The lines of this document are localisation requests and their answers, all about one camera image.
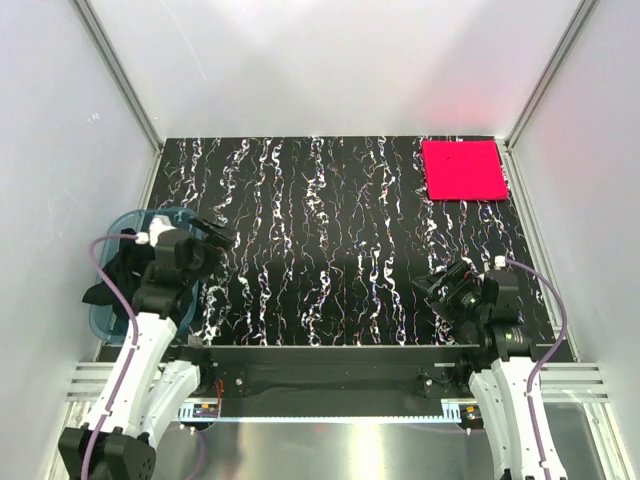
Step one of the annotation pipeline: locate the black t shirt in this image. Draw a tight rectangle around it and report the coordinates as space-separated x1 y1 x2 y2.
82 243 155 321

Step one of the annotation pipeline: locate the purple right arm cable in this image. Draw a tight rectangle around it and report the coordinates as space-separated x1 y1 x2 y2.
504 257 570 480

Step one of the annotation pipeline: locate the blue transparent plastic bin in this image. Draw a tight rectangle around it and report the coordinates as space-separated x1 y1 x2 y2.
88 205 204 345

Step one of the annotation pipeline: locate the aluminium frame rail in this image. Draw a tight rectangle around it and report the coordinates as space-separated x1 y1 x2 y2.
65 362 611 402

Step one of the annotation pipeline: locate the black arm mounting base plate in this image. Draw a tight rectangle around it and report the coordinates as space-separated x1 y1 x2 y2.
164 345 489 409

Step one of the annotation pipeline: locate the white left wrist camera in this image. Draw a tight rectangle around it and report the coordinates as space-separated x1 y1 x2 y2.
134 215 175 248

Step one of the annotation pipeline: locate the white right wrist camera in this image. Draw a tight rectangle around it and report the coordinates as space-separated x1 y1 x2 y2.
493 256 507 270

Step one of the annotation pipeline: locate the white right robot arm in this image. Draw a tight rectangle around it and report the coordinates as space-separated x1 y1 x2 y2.
413 260 567 479

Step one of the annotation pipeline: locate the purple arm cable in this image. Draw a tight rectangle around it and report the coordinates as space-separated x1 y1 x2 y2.
82 228 146 480
504 257 570 480

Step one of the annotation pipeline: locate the folded red t shirt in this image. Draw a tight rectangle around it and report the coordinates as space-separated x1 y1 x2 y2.
422 140 508 201

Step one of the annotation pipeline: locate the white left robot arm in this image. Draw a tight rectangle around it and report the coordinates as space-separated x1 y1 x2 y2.
58 215 235 479

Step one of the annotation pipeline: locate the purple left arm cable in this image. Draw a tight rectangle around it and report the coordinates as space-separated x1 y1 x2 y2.
82 228 146 480

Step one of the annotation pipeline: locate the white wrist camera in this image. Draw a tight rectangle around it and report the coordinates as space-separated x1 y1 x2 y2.
493 256 507 270
134 215 175 248

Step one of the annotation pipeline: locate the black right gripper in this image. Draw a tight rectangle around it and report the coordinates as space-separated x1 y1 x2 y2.
413 259 490 329

